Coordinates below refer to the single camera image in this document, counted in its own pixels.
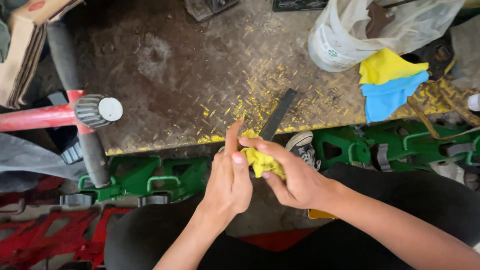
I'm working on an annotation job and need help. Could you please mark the blue cloth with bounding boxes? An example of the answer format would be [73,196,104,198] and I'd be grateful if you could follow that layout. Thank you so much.
[361,70,430,124]

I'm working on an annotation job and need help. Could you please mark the flat yellow cloth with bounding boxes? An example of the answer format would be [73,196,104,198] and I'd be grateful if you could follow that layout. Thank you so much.
[359,48,429,85]

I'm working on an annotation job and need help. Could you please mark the black ribbed knob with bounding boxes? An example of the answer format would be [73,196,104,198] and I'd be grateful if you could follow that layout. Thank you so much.
[60,135,85,166]

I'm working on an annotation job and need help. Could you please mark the red jack handle black grips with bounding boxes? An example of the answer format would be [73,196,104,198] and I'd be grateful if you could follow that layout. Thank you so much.
[0,20,124,189]

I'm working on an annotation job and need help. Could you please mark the person's right hand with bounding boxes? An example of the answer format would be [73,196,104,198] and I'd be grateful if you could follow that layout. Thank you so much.
[238,136,332,211]

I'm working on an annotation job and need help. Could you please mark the dark flat box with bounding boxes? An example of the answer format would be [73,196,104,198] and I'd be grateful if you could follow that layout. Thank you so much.
[272,0,329,12]

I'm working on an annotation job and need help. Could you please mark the red seat pad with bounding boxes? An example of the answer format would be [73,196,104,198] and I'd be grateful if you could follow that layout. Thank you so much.
[238,227,319,253]

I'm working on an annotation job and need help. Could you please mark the stack of folded cardboard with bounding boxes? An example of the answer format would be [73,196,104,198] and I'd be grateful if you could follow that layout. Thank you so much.
[0,0,85,109]

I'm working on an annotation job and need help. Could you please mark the gray dusty bag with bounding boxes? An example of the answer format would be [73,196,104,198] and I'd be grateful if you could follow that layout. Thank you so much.
[450,15,480,89]

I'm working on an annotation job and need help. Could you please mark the person's left hand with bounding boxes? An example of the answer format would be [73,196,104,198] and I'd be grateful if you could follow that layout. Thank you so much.
[198,120,254,226]

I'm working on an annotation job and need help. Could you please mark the yellow flat object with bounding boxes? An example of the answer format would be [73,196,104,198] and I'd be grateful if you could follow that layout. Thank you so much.
[307,208,338,220]

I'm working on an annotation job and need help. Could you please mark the gray fabric sheet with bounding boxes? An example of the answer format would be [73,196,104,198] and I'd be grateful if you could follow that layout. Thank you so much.
[0,133,89,194]

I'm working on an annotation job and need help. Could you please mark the dark metal bar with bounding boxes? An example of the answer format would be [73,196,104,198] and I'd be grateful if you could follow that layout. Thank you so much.
[258,88,298,142]

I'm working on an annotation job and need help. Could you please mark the black white sneaker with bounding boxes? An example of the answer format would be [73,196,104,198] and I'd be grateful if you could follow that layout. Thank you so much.
[285,130,322,171]

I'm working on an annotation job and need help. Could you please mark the brown strap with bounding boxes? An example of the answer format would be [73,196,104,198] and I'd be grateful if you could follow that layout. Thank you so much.
[407,95,480,141]

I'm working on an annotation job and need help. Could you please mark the person's black trousers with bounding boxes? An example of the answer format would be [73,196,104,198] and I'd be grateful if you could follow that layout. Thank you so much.
[104,162,480,270]

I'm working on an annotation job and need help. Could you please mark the yellow cloth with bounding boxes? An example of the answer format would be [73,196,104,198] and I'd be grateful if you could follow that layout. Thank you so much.
[359,48,429,85]
[240,128,287,181]

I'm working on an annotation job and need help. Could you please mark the gray metal vise base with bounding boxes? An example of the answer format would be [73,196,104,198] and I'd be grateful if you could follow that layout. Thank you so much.
[184,0,241,22]

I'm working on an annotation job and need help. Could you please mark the green jack stand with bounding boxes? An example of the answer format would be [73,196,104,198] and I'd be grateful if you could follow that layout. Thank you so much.
[360,119,480,174]
[161,157,211,201]
[78,155,163,203]
[313,127,373,171]

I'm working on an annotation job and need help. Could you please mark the red jack stand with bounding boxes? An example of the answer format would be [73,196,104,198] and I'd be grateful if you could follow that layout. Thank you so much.
[0,204,133,269]

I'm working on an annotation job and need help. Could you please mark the clear plastic bag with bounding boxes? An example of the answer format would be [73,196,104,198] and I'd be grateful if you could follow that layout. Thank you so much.
[319,0,466,57]

